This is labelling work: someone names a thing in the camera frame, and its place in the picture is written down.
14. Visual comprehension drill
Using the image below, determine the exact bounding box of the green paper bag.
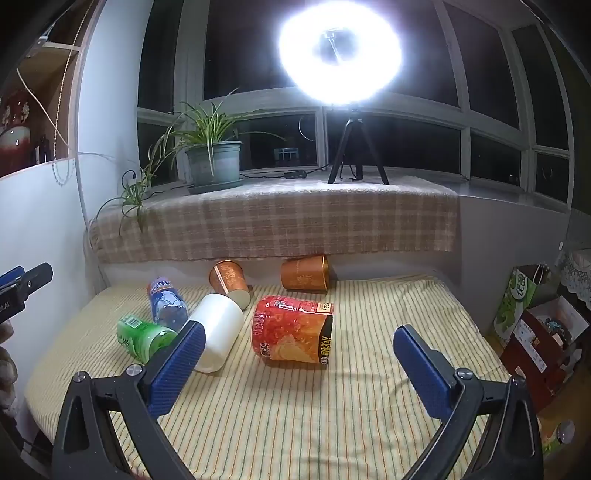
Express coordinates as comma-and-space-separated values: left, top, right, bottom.
493, 265, 551, 347

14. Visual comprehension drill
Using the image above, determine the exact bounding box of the plaid beige cloth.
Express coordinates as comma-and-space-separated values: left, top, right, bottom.
88, 178, 460, 265

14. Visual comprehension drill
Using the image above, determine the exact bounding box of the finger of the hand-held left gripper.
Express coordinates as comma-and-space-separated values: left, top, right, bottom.
0, 262, 54, 298

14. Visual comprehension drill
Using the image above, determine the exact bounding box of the white lace cloth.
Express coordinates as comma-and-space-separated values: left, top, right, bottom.
560, 249, 591, 297

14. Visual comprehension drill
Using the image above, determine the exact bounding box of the black cable with controller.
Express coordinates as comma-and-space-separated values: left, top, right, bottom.
240, 164, 331, 182

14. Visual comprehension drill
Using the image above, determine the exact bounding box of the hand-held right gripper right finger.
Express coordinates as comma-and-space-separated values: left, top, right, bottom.
393, 324, 543, 480

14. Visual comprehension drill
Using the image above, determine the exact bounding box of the person's left hand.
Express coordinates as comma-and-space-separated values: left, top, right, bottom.
0, 319, 20, 414

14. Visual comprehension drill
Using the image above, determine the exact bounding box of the red cardboard box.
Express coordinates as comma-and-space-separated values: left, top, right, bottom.
500, 295, 589, 412

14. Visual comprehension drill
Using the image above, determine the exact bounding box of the red and white vase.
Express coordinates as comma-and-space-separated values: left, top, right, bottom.
0, 90, 34, 175

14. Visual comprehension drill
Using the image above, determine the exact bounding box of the orange paper cup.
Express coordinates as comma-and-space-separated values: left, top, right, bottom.
281, 255, 330, 292
209, 261, 254, 310

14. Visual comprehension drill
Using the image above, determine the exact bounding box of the striped yellow bed sheet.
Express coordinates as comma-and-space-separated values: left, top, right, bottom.
23, 274, 513, 480

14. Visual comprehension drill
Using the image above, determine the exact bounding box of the grey window frame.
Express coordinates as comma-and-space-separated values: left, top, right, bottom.
136, 0, 575, 214

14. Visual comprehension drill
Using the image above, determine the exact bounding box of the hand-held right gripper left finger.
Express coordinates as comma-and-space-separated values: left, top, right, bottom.
52, 320, 206, 480

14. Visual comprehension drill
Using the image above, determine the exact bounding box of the white ring light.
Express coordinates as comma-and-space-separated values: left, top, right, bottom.
277, 0, 402, 108

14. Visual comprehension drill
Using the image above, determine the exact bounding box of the grey plant pot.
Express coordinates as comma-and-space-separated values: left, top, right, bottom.
185, 141, 245, 195

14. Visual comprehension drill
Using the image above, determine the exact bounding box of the wooden shelf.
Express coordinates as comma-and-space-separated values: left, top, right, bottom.
0, 0, 103, 178

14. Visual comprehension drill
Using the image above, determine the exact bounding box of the green spider plant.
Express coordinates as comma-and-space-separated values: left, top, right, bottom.
95, 90, 287, 236

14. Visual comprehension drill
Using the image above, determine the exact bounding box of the red printed noodle cup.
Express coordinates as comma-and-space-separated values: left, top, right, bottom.
250, 295, 335, 366

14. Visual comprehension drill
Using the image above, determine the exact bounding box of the green label drink bottle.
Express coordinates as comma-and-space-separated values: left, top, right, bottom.
116, 315, 178, 365

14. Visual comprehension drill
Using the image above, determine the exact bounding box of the black tripod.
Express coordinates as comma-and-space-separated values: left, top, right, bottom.
327, 107, 390, 185

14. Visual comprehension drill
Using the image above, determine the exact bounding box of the white plastic cup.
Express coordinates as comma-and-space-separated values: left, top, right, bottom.
187, 294, 245, 374

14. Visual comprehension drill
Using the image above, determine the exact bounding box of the blue label water bottle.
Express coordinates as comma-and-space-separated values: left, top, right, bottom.
147, 277, 190, 333

